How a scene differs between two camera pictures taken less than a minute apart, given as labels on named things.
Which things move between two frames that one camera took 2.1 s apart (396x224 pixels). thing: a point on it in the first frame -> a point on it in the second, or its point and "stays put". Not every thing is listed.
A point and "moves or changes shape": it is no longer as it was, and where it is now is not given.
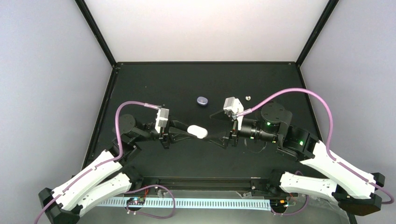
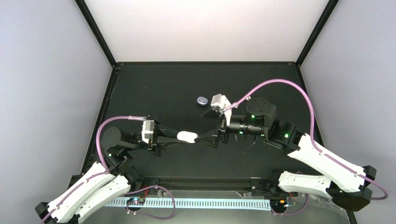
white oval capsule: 200,132 moves or changes shape
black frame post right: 317,29 stays put
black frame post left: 90,21 stays put
